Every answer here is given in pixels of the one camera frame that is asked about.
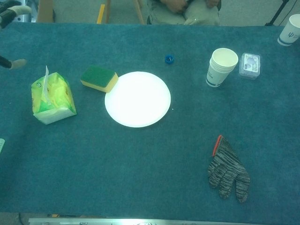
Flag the white paper cup blue logo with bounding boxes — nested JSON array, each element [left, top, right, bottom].
[[277, 14, 300, 47]]

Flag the grey striped work glove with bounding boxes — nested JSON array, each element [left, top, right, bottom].
[[207, 135, 251, 204]]

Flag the grey metal frame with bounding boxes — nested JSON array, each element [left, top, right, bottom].
[[0, 0, 38, 23]]

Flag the aluminium rail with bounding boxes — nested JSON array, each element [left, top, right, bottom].
[[28, 217, 265, 225]]

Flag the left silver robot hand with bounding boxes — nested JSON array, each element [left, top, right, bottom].
[[0, 6, 32, 71]]

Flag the white round plate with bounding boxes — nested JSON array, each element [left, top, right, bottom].
[[104, 71, 172, 128]]

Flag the clear purple plastic box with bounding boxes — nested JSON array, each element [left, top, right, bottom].
[[238, 52, 262, 80]]

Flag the green yellow sponge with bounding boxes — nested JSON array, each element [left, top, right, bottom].
[[80, 65, 119, 94]]

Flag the green yellow tissue pack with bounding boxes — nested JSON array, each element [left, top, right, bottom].
[[30, 65, 77, 125]]

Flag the seated person khaki trousers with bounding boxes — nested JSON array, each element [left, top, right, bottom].
[[146, 0, 222, 26]]

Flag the teal carpet table cover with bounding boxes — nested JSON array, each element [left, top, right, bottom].
[[0, 21, 300, 225]]

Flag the wooden leg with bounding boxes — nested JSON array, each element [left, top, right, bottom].
[[133, 0, 145, 25], [104, 0, 111, 24]]

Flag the yellow strip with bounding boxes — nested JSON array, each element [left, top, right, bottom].
[[97, 4, 106, 24]]

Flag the black tripod leg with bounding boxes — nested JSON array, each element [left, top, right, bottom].
[[264, 0, 290, 26]]

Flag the stacked white paper cups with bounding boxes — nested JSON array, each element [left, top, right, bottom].
[[205, 47, 239, 88]]

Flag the brown cardboard box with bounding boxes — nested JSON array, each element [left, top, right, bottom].
[[36, 0, 56, 23]]

